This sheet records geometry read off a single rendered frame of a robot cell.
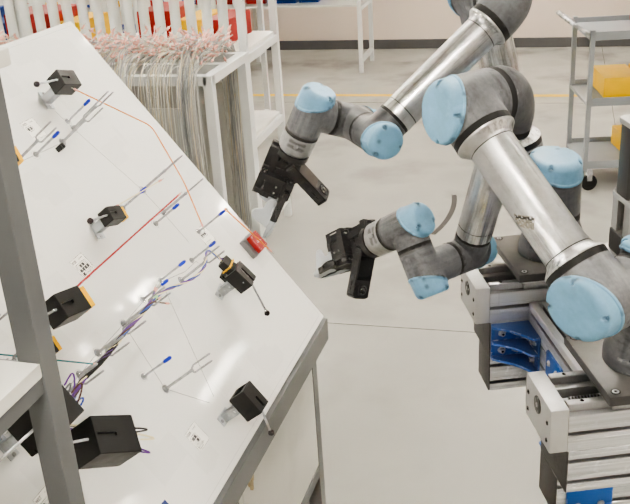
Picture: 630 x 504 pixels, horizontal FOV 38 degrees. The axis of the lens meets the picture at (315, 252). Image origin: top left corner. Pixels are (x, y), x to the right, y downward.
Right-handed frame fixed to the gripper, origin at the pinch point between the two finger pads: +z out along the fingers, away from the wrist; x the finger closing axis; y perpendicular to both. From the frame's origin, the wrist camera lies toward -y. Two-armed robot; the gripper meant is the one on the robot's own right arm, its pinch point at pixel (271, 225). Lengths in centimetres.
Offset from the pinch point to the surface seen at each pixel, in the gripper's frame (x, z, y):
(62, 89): -6, -8, 55
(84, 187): 5.8, 6.1, 41.6
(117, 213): 14.6, 3.0, 31.5
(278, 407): 17.9, 34.0, -17.9
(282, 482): 13, 62, -28
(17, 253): 89, -39, 29
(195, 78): -72, 9, 36
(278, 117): -304, 123, 13
